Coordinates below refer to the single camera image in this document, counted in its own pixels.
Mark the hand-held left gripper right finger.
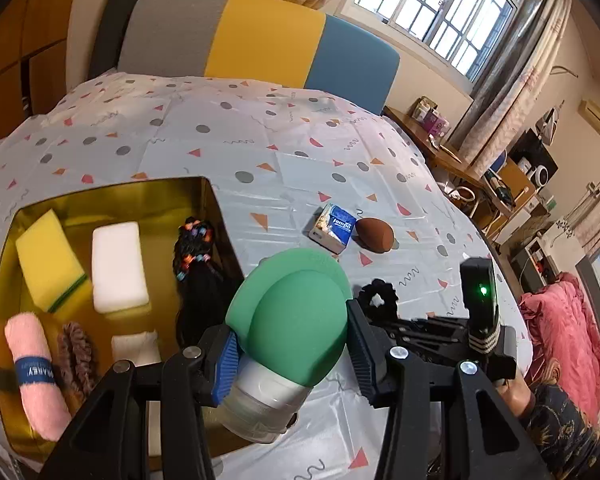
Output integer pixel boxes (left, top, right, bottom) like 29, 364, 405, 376
345, 297, 556, 480

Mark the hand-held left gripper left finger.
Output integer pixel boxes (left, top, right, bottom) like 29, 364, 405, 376
40, 325, 246, 480

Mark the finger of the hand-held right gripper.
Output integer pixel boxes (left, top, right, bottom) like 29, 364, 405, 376
367, 312, 468, 336
387, 334, 468, 362

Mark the black scrunchie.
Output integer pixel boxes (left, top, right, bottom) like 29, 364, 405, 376
356, 280, 401, 318

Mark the green silicone bottle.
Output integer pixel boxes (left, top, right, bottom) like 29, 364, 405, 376
219, 247, 353, 445

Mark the small white sponge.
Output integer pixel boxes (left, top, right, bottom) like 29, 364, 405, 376
111, 331, 163, 368

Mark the brown scrunchie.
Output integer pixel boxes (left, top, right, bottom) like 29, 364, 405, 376
56, 321, 101, 406

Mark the gold metal box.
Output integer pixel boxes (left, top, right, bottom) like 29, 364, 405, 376
0, 176, 246, 461

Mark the pink towel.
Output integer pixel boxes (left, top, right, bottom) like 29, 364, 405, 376
4, 312, 73, 443

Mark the person's right hand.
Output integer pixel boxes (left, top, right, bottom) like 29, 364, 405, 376
495, 376, 537, 418

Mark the pink blanket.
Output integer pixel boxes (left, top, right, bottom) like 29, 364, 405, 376
520, 272, 600, 426

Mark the brown makeup puff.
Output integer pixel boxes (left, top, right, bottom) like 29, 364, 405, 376
355, 217, 397, 252

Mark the white round object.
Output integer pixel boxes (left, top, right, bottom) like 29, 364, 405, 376
442, 182, 481, 208

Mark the blue tissue pack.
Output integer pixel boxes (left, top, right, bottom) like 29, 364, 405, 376
308, 203, 358, 255

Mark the dark patterned cloth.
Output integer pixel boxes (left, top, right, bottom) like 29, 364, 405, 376
522, 370, 600, 480

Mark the black appliance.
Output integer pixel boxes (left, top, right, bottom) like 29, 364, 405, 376
510, 130, 558, 186

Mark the wooden desk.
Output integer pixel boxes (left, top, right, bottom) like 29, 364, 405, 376
382, 105, 541, 231

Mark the purple box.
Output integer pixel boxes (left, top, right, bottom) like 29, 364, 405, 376
422, 110, 452, 137

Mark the white clothes iron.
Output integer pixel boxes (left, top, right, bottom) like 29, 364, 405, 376
535, 100, 566, 136

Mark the beige box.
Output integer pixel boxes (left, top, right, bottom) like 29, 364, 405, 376
412, 97, 438, 123

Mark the yellow sponge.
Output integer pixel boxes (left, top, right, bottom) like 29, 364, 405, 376
15, 209, 93, 313

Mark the printed white tablecloth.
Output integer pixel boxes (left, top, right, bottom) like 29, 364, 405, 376
0, 71, 536, 480

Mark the patterned window curtain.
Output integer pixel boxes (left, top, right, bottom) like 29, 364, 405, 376
450, 0, 576, 171

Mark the barred window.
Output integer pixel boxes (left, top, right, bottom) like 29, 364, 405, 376
352, 0, 531, 83

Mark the grey yellow blue headboard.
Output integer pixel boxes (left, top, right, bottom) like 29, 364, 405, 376
117, 0, 401, 116

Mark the black padded panel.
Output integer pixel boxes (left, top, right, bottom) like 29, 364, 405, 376
87, 0, 151, 81

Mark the wooden wardrobe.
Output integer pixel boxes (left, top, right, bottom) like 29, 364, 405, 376
0, 0, 86, 146

